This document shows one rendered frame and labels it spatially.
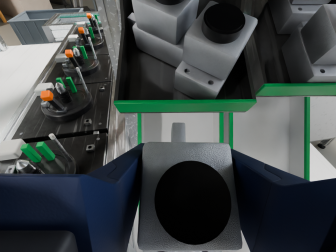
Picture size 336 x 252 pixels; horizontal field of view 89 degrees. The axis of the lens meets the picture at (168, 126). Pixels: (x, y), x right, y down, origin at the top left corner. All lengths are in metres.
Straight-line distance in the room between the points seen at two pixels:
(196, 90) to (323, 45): 0.12
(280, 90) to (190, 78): 0.10
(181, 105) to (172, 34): 0.06
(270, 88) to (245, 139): 0.16
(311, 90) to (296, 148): 0.16
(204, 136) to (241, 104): 0.15
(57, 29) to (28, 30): 0.85
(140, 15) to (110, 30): 0.08
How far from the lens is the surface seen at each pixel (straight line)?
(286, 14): 0.28
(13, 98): 1.01
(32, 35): 2.36
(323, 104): 1.51
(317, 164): 0.68
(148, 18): 0.18
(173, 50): 0.18
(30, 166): 0.40
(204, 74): 0.16
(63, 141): 0.51
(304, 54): 0.24
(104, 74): 0.73
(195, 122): 0.31
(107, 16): 0.25
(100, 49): 0.96
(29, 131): 0.58
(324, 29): 0.23
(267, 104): 0.37
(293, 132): 0.38
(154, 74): 0.20
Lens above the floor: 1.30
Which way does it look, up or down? 46 degrees down
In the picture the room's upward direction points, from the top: straight up
